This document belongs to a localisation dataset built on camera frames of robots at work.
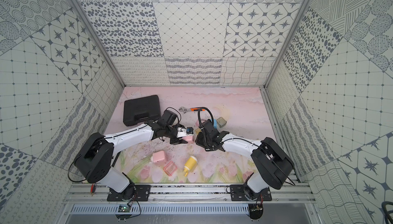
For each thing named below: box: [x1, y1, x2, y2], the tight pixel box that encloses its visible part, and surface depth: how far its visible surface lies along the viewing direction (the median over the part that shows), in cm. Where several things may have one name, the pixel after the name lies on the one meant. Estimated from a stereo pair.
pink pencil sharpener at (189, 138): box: [182, 135, 194, 144], surface depth 84 cm
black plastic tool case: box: [122, 94, 162, 127], surface depth 102 cm
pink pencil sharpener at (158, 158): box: [152, 150, 166, 166], surface depth 80 cm
